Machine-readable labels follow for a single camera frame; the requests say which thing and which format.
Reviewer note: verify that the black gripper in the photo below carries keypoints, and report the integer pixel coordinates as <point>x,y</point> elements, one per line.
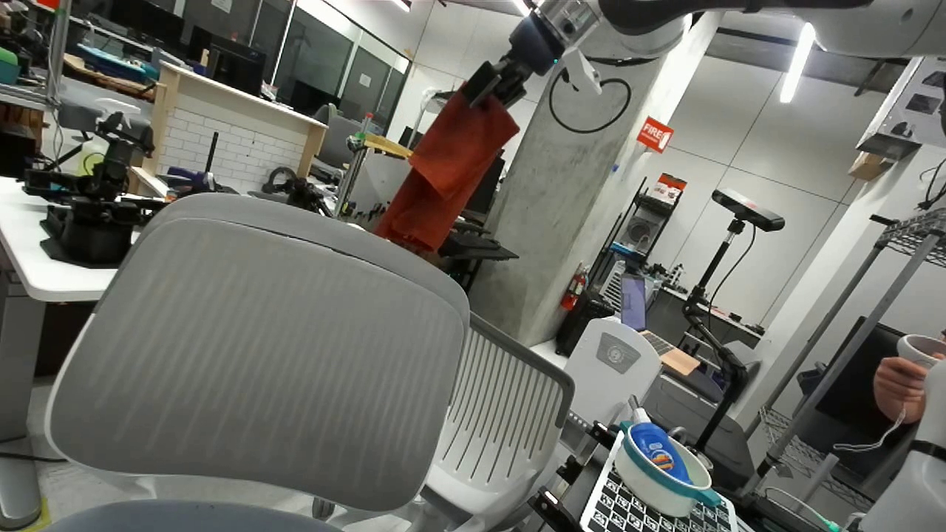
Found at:
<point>506,72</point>

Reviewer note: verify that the orange terry towel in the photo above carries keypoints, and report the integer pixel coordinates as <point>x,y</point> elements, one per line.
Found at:
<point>445,165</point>

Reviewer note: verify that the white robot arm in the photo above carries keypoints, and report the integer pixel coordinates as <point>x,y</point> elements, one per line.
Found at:
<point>640,16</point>

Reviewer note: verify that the grey chair slotted white shell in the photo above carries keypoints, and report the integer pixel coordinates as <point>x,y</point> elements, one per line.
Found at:
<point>504,414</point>

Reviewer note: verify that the grey ribbed office chair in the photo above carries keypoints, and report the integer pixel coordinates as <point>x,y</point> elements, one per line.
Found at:
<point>254,355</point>

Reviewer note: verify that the bystander hand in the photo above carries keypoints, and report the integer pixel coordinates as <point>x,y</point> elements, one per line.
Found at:
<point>899,387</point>

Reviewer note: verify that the red fire extinguisher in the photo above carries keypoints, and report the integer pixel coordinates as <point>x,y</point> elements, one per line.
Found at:
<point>574,291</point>

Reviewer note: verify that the white brick pattern box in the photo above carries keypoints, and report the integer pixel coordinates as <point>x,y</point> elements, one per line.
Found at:
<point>237,129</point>

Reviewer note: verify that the white plastic jug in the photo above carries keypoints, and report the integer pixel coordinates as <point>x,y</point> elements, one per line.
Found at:
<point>609,369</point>

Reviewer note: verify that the ceiling tube light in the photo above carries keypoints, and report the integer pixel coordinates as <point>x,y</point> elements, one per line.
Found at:
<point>797,62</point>

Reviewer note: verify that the blue bottle white cap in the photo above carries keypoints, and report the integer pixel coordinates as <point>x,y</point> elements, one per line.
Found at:
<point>650,443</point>

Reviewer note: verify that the white bowl teal rim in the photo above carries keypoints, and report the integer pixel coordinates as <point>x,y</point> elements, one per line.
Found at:
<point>655,489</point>

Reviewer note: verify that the checkered marker board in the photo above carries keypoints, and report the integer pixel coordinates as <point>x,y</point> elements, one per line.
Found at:
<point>631,507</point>

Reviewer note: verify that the white work table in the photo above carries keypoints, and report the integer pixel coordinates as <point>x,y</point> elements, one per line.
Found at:
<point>40,256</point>

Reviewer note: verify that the white cup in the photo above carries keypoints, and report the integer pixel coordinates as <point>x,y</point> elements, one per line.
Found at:
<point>922,350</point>

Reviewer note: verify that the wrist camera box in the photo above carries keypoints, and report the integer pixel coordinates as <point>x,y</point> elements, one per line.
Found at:
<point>569,19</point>

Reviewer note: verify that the red wall sign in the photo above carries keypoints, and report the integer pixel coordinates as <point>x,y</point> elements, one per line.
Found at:
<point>655,133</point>

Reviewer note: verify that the black camera on stand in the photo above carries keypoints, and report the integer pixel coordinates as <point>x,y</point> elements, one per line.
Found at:
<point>749,210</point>

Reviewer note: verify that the black camera rig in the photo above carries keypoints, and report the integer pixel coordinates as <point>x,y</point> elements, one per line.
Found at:
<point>89,225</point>

